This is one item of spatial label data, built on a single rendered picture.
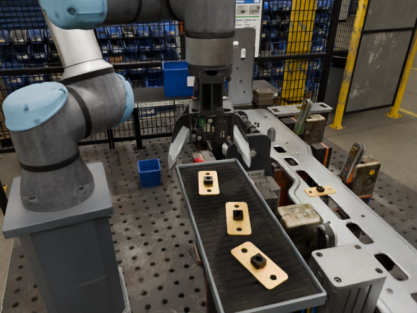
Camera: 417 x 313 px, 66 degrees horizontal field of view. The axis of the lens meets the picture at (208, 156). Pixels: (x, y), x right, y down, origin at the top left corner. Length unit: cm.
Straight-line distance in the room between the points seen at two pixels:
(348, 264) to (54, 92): 60
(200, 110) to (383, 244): 53
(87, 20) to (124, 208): 101
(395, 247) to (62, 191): 72
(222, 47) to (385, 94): 407
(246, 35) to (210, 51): 100
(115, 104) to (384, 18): 357
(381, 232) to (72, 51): 79
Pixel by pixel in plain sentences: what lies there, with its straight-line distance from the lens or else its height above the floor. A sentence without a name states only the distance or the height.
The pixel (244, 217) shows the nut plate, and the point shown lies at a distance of 56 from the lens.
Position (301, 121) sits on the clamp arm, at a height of 104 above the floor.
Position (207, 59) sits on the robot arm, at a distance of 49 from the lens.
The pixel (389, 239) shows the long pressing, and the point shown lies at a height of 100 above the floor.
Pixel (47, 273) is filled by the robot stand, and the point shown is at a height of 96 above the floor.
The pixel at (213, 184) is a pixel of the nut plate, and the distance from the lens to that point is 63.
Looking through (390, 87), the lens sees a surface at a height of 39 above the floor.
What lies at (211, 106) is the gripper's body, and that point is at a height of 135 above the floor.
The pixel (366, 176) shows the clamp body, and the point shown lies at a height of 100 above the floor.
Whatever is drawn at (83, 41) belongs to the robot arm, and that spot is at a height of 140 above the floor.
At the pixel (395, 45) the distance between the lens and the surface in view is 431.
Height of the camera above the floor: 151
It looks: 29 degrees down
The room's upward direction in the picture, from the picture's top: straight up
